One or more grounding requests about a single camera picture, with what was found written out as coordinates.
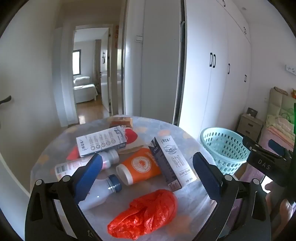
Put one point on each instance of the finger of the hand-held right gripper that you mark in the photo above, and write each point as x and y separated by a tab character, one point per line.
279	147
251	143

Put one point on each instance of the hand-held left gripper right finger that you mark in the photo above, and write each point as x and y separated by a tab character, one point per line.
205	176

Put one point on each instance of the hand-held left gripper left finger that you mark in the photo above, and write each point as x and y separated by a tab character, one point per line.
90	173

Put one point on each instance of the clear bottle with blue cap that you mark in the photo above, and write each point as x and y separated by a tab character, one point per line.
104	192

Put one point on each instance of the pink bottle with white cap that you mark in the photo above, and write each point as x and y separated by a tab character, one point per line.
67	168

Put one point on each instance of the teal plastic basket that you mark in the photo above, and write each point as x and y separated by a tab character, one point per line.
222	143

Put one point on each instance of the dark and white milk carton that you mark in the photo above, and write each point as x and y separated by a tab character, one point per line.
175	162

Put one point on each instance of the white and blue milk carton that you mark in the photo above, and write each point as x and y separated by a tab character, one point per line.
99	141

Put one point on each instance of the orange cup with white lid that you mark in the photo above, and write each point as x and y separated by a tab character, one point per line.
141	165

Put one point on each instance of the red and white packet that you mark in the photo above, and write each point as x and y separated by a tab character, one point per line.
133	136

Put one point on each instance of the red plastic bag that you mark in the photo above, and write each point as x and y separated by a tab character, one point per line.
148	213

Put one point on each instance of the person's right hand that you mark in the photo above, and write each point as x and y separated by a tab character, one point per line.
286	209

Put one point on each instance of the beige nightstand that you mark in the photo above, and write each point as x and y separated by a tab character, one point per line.
251	126

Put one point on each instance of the bed with pink bedding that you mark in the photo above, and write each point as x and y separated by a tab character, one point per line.
281	129

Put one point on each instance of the beige padded headboard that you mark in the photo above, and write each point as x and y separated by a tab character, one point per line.
277	104

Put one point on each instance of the brown printed box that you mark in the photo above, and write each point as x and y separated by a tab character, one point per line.
120	120

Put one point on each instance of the white wardrobe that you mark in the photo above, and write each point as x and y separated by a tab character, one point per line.
201	92

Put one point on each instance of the white sofa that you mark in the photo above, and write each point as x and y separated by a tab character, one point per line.
84	90

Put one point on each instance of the white room door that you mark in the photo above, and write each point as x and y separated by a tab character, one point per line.
105	88

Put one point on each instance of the dark framed window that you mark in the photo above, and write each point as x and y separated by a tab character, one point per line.
76	62

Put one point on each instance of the white sliding door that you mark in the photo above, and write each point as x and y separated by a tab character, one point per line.
157	69

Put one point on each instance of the red hanging ornament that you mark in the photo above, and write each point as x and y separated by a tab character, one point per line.
116	32

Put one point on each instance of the dark picture frame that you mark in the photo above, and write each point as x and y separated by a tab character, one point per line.
252	112

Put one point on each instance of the dark wall hanging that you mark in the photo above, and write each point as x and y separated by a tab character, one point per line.
103	57

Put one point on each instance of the white light switch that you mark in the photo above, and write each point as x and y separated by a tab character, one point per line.
139	38

